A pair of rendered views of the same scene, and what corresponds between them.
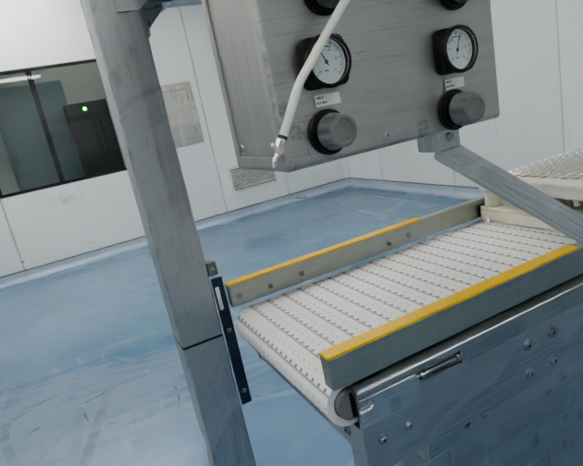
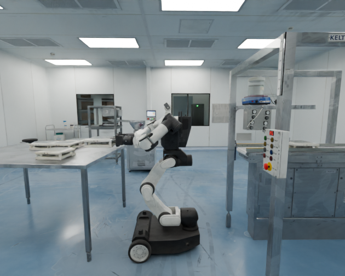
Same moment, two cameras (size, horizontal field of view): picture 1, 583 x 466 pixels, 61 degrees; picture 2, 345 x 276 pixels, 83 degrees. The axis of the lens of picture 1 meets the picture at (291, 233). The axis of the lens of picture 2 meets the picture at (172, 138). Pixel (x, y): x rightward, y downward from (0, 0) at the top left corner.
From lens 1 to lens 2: 1.57 m
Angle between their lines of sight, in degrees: 24
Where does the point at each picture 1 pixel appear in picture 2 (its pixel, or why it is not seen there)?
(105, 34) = (231, 111)
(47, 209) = not seen: hidden behind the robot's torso
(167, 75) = (225, 101)
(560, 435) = not seen: hidden behind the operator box
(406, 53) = (260, 122)
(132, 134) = (231, 122)
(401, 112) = (258, 127)
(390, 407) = (252, 155)
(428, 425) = (256, 160)
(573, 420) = not seen: hidden behind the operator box
